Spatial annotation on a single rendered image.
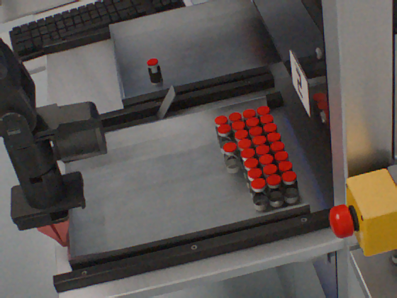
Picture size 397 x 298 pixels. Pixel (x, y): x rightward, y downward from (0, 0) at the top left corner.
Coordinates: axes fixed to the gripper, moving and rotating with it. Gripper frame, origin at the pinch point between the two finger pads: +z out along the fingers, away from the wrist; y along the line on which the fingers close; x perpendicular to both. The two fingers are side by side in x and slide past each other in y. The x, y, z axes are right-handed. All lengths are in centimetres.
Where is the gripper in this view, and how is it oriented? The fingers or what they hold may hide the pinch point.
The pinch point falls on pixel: (63, 239)
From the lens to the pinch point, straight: 110.7
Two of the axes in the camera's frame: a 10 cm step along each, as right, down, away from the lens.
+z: 1.4, 7.5, 6.4
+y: 9.7, -2.2, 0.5
